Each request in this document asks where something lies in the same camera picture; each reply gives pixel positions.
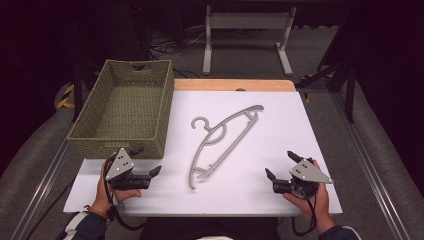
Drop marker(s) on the grey plastic clothes hanger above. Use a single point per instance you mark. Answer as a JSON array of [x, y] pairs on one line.
[[216, 133]]

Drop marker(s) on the yellow black floor tape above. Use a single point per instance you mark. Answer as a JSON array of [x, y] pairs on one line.
[[65, 100]]

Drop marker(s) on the person's dark clothed body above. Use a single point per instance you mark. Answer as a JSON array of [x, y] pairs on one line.
[[206, 228]]

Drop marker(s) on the person's left hand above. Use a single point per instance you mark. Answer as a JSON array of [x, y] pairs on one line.
[[101, 198]]

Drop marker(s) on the black metal stand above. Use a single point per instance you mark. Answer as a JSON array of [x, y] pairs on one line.
[[348, 86], [77, 93]]

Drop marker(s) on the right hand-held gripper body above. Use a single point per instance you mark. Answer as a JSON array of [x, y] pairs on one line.
[[308, 173]]

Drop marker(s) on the grey metal floor rail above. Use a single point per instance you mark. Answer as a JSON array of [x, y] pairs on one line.
[[40, 193], [373, 160]]

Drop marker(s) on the green woven basket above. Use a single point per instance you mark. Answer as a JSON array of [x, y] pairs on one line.
[[100, 133]]

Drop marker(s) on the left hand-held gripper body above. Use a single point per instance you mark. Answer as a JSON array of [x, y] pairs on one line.
[[120, 165]]

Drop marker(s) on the white metal stand frame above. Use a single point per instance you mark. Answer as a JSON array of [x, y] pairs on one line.
[[248, 20]]

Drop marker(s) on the white table sheet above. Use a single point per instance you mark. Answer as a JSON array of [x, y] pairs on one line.
[[273, 133]]

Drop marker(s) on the person's right hand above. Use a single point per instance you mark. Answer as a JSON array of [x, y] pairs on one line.
[[321, 206]]

